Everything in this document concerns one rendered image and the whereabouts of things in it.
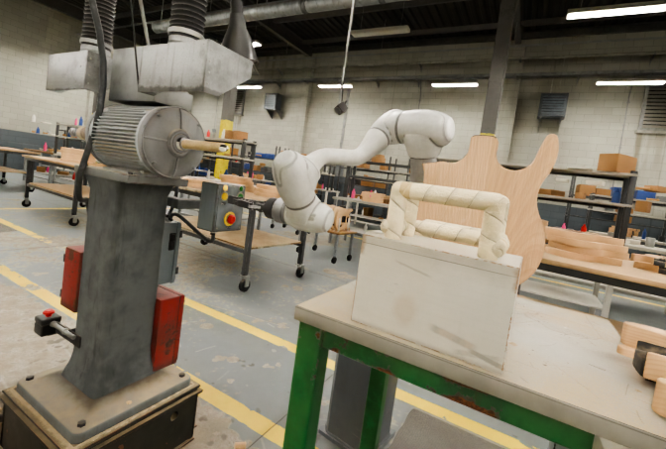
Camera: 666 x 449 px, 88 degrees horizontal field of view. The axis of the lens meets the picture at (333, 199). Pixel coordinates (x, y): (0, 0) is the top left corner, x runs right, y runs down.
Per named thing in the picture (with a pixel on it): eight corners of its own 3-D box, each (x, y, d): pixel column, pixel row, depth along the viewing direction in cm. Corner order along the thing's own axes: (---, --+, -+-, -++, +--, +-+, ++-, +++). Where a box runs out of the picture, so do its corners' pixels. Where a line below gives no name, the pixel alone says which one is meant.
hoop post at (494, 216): (475, 257, 57) (485, 200, 57) (478, 255, 60) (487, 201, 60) (497, 262, 56) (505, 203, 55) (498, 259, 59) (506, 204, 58)
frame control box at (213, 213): (162, 236, 147) (168, 175, 146) (202, 233, 166) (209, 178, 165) (200, 248, 135) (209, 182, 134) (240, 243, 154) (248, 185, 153)
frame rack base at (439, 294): (349, 321, 67) (362, 233, 66) (378, 302, 81) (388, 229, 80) (503, 376, 54) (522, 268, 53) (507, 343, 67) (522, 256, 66)
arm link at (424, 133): (410, 276, 165) (456, 289, 151) (392, 289, 154) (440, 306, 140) (412, 108, 144) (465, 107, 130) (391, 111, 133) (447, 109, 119)
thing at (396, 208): (382, 237, 66) (388, 187, 65) (388, 235, 69) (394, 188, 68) (397, 240, 64) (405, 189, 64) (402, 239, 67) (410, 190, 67)
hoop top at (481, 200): (387, 195, 66) (389, 178, 65) (393, 196, 68) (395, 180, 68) (504, 213, 56) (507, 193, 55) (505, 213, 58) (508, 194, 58)
